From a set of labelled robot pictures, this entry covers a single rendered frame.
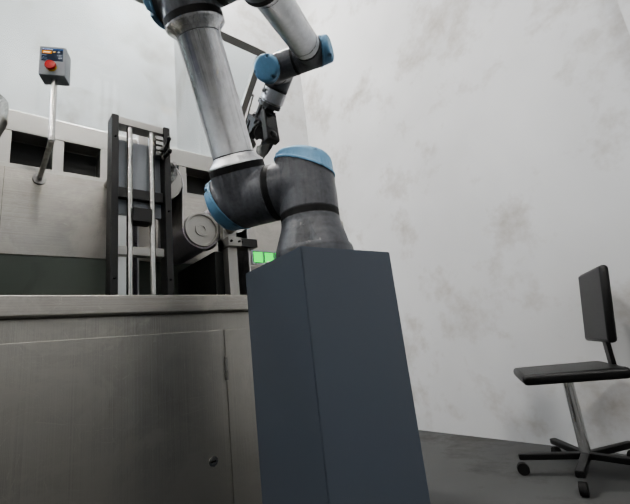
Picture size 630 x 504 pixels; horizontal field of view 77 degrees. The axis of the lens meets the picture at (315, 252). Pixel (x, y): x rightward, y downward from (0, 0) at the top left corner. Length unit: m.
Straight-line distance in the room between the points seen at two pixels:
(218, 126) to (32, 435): 0.66
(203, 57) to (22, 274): 0.99
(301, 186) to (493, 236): 2.45
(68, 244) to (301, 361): 1.14
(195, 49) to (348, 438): 0.73
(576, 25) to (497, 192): 1.09
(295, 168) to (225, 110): 0.18
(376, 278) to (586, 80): 2.52
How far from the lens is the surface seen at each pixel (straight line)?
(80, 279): 1.58
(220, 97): 0.83
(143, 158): 1.29
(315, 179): 0.75
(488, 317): 3.10
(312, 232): 0.70
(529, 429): 3.12
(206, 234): 1.38
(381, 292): 0.71
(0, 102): 1.46
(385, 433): 0.69
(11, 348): 0.93
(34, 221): 1.61
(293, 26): 1.03
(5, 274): 1.56
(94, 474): 0.96
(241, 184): 0.80
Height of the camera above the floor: 0.74
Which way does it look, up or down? 14 degrees up
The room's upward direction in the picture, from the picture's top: 7 degrees counter-clockwise
